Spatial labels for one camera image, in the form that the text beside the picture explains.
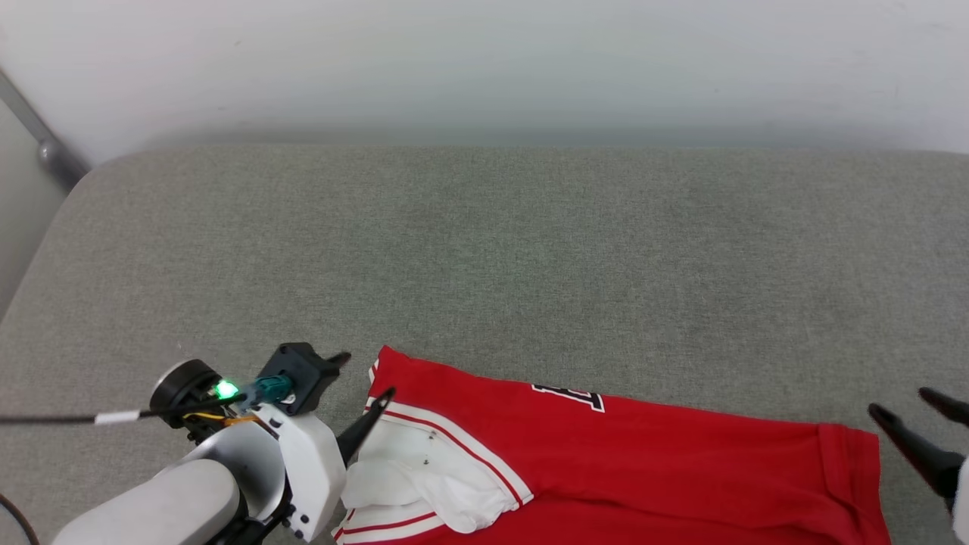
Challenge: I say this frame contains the red basketball shorts white trim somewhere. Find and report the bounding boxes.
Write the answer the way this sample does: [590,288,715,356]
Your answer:
[332,345,894,545]

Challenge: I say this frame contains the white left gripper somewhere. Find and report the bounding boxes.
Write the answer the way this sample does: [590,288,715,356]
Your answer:
[256,350,397,543]

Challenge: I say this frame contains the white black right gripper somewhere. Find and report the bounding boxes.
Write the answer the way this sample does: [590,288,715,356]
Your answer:
[868,387,969,545]

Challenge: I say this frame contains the grey metal pipe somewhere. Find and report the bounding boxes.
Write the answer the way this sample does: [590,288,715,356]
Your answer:
[0,67,93,192]

